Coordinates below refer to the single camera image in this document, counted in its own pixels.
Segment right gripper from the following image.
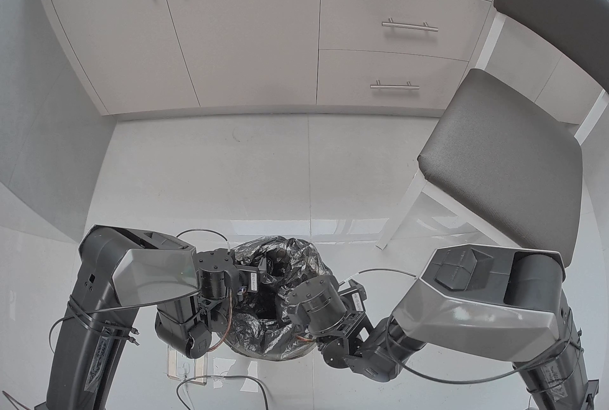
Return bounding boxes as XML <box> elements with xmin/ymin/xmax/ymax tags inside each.
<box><xmin>337</xmin><ymin>280</ymin><xmax>368</xmax><ymax>316</ymax></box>

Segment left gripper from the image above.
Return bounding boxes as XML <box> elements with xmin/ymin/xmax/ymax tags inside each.
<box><xmin>234</xmin><ymin>257</ymin><xmax>268</xmax><ymax>298</ymax></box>

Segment black plastic bag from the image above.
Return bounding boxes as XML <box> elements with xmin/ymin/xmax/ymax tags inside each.
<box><xmin>225</xmin><ymin>235</ymin><xmax>337</xmax><ymax>360</ymax></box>

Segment grey chair with white legs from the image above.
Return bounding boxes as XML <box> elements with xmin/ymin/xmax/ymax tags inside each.
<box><xmin>376</xmin><ymin>0</ymin><xmax>609</xmax><ymax>266</ymax></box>

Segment beige cabinet with drawers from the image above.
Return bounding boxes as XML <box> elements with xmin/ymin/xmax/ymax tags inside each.
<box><xmin>31</xmin><ymin>0</ymin><xmax>609</xmax><ymax>127</ymax></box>

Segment black cable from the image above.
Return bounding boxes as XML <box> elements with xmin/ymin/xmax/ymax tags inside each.
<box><xmin>176</xmin><ymin>228</ymin><xmax>230</xmax><ymax>253</ymax></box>
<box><xmin>176</xmin><ymin>375</ymin><xmax>268</xmax><ymax>410</ymax></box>
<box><xmin>350</xmin><ymin>268</ymin><xmax>574</xmax><ymax>386</ymax></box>

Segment white cable with plug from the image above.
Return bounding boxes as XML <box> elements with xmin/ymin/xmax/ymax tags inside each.
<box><xmin>177</xmin><ymin>360</ymin><xmax>195</xmax><ymax>410</ymax></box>

